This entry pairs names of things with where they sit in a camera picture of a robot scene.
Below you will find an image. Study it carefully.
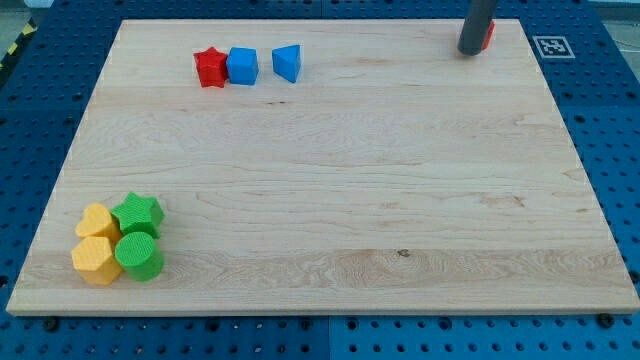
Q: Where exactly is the blue triangle block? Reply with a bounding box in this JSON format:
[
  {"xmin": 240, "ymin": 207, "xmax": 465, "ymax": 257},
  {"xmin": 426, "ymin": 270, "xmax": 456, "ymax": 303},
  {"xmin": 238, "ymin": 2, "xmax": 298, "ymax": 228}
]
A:
[{"xmin": 272, "ymin": 44, "xmax": 301, "ymax": 83}]

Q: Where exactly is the red circle block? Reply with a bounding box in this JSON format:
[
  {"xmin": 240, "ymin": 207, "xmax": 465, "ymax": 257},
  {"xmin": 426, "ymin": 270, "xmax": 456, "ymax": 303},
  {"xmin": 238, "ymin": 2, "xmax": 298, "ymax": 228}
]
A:
[{"xmin": 481, "ymin": 20, "xmax": 495, "ymax": 51}]

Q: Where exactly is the wooden board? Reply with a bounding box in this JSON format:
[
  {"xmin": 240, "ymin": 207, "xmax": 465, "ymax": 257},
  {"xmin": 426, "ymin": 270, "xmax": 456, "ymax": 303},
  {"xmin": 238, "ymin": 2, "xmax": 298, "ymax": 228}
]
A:
[{"xmin": 7, "ymin": 19, "xmax": 639, "ymax": 316}]

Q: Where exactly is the blue cube block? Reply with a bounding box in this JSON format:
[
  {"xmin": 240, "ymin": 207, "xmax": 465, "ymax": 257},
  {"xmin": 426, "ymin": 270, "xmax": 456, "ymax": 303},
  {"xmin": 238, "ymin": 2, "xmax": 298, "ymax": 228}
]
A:
[{"xmin": 226, "ymin": 47, "xmax": 259, "ymax": 86}]

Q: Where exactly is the red star block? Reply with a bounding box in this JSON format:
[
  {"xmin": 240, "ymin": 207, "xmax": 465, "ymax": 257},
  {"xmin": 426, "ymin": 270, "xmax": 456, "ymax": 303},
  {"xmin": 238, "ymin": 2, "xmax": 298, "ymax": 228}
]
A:
[{"xmin": 193, "ymin": 47, "xmax": 228, "ymax": 88}]

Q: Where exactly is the green star block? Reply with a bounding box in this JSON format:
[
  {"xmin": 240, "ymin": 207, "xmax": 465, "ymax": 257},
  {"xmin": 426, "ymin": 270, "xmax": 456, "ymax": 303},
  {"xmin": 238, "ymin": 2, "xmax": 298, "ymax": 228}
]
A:
[{"xmin": 111, "ymin": 192, "xmax": 165, "ymax": 239}]

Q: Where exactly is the green cylinder block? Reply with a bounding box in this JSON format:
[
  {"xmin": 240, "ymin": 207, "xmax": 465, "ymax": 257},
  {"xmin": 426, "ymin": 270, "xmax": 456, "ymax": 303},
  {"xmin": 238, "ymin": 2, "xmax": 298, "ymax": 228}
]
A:
[{"xmin": 115, "ymin": 232, "xmax": 164, "ymax": 282}]

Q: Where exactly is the yellow heart block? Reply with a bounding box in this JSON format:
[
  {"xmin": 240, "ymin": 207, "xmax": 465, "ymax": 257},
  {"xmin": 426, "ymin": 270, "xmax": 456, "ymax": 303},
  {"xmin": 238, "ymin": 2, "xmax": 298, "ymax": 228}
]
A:
[{"xmin": 75, "ymin": 203, "xmax": 123, "ymax": 245}]

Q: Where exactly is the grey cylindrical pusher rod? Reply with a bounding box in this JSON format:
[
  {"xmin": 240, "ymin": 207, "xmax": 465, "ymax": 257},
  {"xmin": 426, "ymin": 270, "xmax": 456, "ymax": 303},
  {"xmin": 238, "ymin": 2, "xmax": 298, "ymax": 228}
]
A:
[{"xmin": 457, "ymin": 0, "xmax": 498, "ymax": 56}]

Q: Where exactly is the yellow pentagon block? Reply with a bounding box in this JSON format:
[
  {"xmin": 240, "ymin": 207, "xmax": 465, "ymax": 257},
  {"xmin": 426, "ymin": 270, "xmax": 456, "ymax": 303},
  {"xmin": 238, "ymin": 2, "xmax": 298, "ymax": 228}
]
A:
[{"xmin": 71, "ymin": 236, "xmax": 123, "ymax": 285}]

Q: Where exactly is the white fiducial marker tag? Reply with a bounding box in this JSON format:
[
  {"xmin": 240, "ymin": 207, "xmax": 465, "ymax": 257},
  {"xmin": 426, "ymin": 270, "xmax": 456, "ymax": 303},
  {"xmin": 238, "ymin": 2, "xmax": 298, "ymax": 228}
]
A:
[{"xmin": 533, "ymin": 35, "xmax": 575, "ymax": 59}]

